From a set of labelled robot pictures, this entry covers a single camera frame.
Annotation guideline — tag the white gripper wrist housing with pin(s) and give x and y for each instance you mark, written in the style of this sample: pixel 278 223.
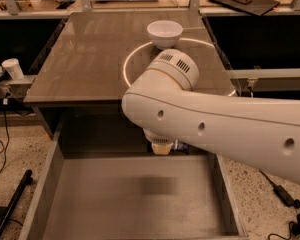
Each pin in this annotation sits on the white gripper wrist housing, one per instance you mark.
pixel 159 139

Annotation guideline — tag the open grey top drawer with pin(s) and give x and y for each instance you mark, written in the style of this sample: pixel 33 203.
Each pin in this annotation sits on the open grey top drawer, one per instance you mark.
pixel 100 182

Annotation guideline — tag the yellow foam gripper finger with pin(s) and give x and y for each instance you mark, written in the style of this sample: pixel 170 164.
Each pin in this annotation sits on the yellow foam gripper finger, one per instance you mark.
pixel 161 149

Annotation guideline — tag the black pole on floor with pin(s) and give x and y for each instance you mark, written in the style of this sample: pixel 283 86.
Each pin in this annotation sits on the black pole on floor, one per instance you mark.
pixel 6 212

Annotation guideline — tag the black flat panel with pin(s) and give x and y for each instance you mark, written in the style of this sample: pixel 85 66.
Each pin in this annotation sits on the black flat panel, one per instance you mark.
pixel 253 7

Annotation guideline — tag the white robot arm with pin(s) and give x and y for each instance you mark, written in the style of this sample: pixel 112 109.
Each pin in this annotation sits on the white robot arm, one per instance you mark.
pixel 262 133

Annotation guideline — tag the white ceramic bowl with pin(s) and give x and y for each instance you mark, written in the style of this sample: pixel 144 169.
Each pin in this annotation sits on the white ceramic bowl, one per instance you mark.
pixel 164 34

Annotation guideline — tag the grey cabinet with counter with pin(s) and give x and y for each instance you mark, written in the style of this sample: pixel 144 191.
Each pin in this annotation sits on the grey cabinet with counter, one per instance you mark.
pixel 98 56

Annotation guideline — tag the white paper cup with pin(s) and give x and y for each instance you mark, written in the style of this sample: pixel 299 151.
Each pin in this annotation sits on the white paper cup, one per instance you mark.
pixel 13 68

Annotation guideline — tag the dark blue rxbar wrapper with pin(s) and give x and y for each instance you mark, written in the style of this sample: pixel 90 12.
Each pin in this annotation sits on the dark blue rxbar wrapper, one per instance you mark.
pixel 180 146

